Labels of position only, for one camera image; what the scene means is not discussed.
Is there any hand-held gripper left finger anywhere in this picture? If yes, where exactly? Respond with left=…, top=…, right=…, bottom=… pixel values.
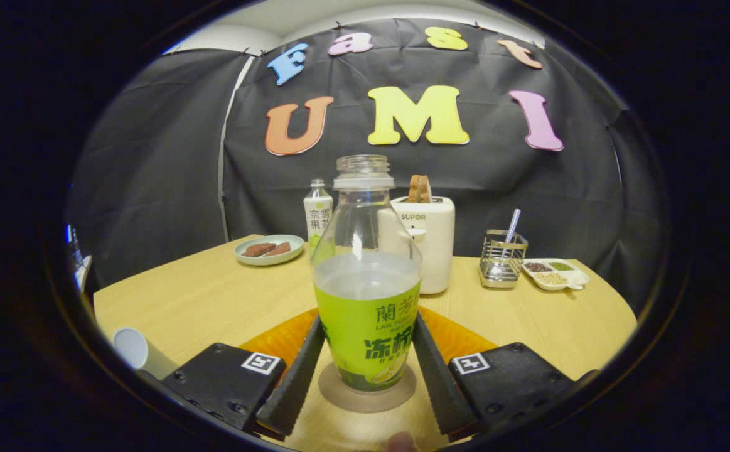
left=163, top=308, right=326, bottom=438

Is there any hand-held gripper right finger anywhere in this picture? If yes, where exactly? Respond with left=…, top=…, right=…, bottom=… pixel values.
left=412, top=306, right=577, bottom=435

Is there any round brown coaster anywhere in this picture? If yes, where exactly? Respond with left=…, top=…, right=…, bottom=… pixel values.
left=318, top=361, right=417, bottom=414

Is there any clear juice bottle green label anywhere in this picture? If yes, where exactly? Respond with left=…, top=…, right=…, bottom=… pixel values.
left=310, top=154, right=423, bottom=395

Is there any white cup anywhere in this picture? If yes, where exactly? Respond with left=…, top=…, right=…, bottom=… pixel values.
left=112, top=327, right=178, bottom=380

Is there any wooden table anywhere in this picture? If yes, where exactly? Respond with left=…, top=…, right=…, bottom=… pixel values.
left=93, top=234, right=638, bottom=452

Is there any pale green plate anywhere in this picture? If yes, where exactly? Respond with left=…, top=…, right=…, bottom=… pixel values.
left=234, top=234, right=305, bottom=267

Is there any white toaster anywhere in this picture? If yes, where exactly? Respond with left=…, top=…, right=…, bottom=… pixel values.
left=377, top=196, right=456, bottom=296

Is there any white divided dish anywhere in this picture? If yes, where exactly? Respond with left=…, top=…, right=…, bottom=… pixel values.
left=522, top=258, right=591, bottom=292

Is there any striped straw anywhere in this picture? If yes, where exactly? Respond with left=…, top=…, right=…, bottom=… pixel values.
left=504, top=208, right=522, bottom=245

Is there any toast slice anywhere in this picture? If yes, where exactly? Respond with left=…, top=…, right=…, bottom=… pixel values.
left=408, top=175, right=432, bottom=203

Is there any metal wire holder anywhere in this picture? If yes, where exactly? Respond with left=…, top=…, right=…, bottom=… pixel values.
left=479, top=230, right=529, bottom=289

